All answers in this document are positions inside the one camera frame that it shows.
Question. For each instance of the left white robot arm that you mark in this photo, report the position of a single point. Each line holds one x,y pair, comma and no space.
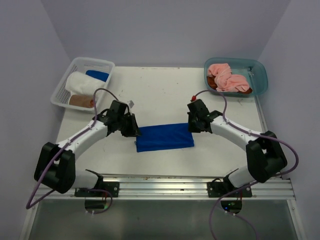
56,166

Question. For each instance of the blue rolled towel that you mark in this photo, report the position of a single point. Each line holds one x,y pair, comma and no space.
99,75

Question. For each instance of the white plastic mesh basket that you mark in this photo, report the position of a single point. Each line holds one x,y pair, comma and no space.
60,96

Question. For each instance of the orange brown patterned towel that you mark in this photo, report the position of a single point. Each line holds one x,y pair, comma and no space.
81,101

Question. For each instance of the dark red towel in tub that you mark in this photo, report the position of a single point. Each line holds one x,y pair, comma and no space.
213,85

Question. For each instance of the blue towel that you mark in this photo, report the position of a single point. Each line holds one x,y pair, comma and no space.
99,75
164,137

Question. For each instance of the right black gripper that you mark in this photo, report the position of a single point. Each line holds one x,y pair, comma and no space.
190,128

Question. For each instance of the teal plastic tub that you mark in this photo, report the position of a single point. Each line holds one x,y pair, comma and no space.
253,70

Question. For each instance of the white rolled towel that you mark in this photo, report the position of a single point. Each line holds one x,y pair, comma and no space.
78,83

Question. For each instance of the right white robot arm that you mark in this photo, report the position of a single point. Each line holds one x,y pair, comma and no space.
264,155

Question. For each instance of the aluminium mounting rail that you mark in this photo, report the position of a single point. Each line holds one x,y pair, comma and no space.
192,188

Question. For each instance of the pink crumpled towel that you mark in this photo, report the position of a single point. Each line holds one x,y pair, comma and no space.
225,80

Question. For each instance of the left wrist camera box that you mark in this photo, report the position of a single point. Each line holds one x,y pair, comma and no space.
130,103

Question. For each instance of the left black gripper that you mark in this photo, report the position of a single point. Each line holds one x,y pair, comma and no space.
133,131

